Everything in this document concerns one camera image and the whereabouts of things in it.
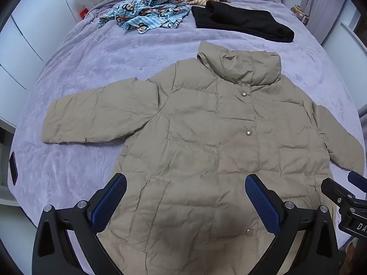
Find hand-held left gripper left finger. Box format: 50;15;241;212
32;173;127;275

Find white wardrobe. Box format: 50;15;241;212
0;0;78;128

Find black garment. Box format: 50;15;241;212
191;0;295;43

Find blue monkey print cloth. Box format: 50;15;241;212
97;0;191;35

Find grey curtain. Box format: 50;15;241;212
304;0;349;44

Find purple plush bed blanket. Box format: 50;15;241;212
11;0;365;275

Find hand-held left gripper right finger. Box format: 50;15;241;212
245;173;340;275

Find beige puffer jacket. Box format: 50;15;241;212
42;41;363;275

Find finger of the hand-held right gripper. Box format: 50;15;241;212
320;178;356;204
348;171;367;193

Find small boxes on nightstand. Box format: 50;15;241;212
291;4;309;25

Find dark phone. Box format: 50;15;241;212
8;151;19;184

